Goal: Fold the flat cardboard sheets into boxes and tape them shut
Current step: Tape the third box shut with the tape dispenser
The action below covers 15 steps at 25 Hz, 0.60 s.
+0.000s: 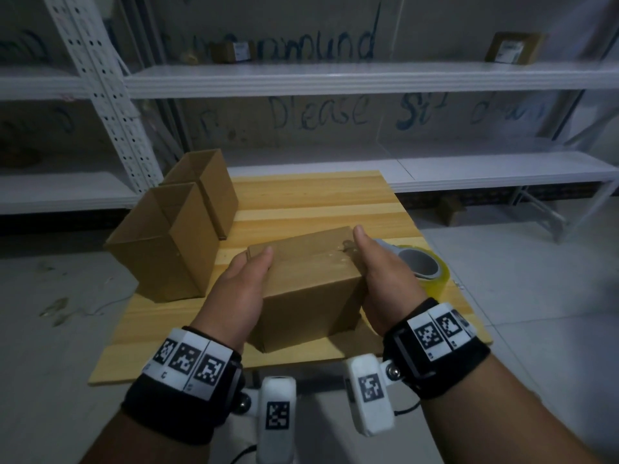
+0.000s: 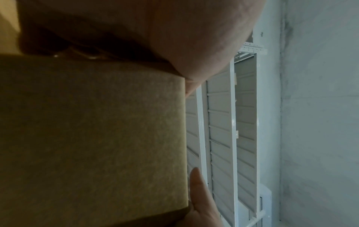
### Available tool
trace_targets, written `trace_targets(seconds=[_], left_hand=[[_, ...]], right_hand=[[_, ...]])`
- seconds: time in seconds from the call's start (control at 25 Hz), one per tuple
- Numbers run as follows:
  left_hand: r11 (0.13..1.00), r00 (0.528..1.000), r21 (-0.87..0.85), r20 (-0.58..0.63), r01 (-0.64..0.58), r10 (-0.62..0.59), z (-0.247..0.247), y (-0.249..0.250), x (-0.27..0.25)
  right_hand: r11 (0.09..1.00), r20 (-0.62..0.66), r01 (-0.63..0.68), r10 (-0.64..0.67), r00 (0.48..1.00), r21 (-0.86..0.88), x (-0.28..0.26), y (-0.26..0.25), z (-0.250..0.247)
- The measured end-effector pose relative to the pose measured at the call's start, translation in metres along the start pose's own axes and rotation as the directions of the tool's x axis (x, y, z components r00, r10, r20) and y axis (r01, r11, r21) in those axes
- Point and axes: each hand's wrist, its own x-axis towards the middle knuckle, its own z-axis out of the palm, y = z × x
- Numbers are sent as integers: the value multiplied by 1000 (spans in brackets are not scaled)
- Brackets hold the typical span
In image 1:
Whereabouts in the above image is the brown package with white label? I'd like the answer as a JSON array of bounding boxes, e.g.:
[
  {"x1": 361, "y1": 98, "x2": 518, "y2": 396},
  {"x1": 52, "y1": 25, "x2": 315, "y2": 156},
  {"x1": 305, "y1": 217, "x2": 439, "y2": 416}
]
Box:
[{"x1": 485, "y1": 32, "x2": 547, "y2": 65}]

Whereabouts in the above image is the small brown carton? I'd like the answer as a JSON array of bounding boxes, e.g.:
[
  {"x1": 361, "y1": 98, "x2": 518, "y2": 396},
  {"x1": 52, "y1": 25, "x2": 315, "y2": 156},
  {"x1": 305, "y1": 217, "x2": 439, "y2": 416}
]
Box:
[{"x1": 438, "y1": 195, "x2": 468, "y2": 226}]

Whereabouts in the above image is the person's right forearm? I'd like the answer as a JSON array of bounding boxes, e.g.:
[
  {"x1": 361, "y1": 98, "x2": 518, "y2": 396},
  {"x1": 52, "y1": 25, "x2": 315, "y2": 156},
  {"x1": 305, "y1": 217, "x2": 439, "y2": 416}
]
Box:
[{"x1": 420, "y1": 354, "x2": 600, "y2": 464}]

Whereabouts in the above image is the black wristband with markers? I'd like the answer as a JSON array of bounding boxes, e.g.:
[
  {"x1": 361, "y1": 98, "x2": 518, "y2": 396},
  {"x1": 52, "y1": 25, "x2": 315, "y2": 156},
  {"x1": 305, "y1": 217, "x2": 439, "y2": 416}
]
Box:
[
  {"x1": 121, "y1": 327, "x2": 244, "y2": 445},
  {"x1": 382, "y1": 298, "x2": 491, "y2": 400}
]

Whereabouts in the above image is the orange tape dispenser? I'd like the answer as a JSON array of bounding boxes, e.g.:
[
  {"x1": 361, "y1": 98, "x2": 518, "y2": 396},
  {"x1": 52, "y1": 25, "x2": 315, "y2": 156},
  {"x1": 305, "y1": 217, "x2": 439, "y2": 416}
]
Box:
[{"x1": 375, "y1": 238, "x2": 442, "y2": 282}]

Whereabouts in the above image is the white metal shelving unit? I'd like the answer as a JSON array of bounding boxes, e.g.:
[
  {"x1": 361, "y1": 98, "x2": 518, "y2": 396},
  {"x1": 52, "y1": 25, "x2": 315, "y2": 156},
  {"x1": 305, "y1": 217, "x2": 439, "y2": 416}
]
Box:
[
  {"x1": 43, "y1": 0, "x2": 619, "y2": 245},
  {"x1": 0, "y1": 0, "x2": 165, "y2": 216}
]

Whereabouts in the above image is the person's right hand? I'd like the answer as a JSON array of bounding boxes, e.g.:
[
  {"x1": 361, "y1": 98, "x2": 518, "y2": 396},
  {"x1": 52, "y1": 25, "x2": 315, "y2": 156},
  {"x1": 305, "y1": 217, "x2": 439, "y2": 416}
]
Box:
[{"x1": 353, "y1": 225, "x2": 438, "y2": 336}]

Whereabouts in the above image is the brown cardboard box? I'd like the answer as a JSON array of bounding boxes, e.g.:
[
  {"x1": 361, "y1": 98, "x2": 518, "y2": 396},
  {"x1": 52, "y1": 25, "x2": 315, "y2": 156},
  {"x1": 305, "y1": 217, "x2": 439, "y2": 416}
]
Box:
[
  {"x1": 104, "y1": 182, "x2": 220, "y2": 304},
  {"x1": 162, "y1": 149, "x2": 239, "y2": 240},
  {"x1": 246, "y1": 226, "x2": 367, "y2": 353}
]

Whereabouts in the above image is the yellowish clear tape roll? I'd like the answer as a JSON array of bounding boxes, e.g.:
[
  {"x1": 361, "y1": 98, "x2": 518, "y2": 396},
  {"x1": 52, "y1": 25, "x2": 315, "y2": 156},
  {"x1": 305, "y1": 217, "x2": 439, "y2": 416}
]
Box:
[{"x1": 394, "y1": 244, "x2": 452, "y2": 295}]

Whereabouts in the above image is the person's left forearm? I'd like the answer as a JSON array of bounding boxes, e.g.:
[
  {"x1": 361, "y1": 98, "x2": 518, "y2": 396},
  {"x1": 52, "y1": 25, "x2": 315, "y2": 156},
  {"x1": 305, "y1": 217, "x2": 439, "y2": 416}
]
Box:
[{"x1": 79, "y1": 412, "x2": 215, "y2": 464}]

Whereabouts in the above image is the person's left hand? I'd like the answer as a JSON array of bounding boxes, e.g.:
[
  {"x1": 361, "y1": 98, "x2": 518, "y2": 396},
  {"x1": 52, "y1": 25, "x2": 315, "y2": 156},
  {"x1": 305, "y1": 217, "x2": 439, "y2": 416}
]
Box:
[{"x1": 191, "y1": 246, "x2": 275, "y2": 353}]

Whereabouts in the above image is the small box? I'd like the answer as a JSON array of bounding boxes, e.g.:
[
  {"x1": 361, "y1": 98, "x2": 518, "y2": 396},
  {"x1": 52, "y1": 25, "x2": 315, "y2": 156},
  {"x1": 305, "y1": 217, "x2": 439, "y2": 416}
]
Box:
[{"x1": 211, "y1": 41, "x2": 255, "y2": 64}]

